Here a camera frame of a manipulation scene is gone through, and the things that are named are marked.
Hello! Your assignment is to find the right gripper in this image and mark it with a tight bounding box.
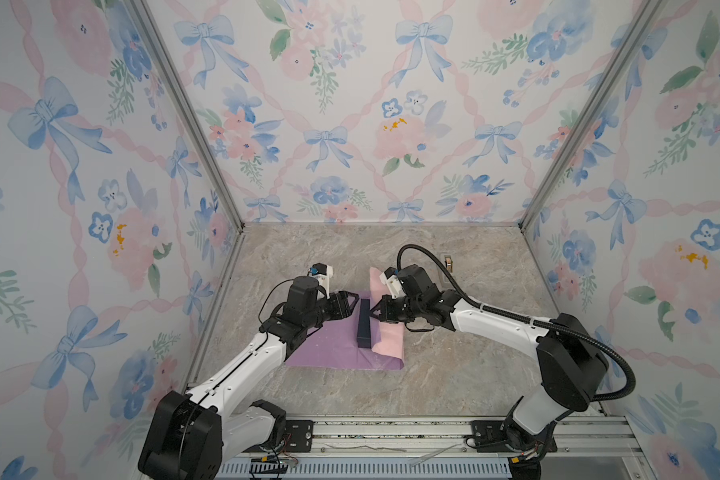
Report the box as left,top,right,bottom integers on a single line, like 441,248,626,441
366,298,425,325

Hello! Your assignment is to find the dark navy gift box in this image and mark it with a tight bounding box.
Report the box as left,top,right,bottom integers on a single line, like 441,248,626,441
356,298,373,349

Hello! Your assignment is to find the purple wrapping paper sheet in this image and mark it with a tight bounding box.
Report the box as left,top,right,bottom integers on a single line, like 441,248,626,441
285,267,405,371

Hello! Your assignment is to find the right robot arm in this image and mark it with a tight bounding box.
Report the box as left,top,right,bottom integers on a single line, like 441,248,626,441
371,278,610,453

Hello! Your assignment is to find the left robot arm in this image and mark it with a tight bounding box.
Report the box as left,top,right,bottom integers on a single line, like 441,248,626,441
138,274,360,479

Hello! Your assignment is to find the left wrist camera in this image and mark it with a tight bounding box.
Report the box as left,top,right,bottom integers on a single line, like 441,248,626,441
308,263,333,293

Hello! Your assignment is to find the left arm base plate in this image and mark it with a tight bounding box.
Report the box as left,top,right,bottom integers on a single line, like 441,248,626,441
239,419,315,454

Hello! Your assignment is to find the white slotted cable duct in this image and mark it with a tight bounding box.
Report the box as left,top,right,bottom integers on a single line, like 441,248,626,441
195,457,517,479

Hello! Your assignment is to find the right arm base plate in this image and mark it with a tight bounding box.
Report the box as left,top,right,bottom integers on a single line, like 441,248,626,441
465,420,558,456

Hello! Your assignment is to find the black corrugated cable conduit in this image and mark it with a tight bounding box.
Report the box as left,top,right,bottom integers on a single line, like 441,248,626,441
395,243,637,403

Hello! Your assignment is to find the aluminium front rail frame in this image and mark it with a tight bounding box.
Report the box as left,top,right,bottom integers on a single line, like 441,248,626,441
224,416,656,479

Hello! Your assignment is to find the left aluminium corner post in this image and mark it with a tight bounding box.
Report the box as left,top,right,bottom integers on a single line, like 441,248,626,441
124,0,244,234

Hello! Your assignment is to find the aluminium corner post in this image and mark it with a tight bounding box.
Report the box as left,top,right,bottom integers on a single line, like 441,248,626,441
518,0,665,234
124,0,244,234

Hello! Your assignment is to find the right aluminium corner post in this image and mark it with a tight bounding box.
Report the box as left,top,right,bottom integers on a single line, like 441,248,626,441
518,0,665,234

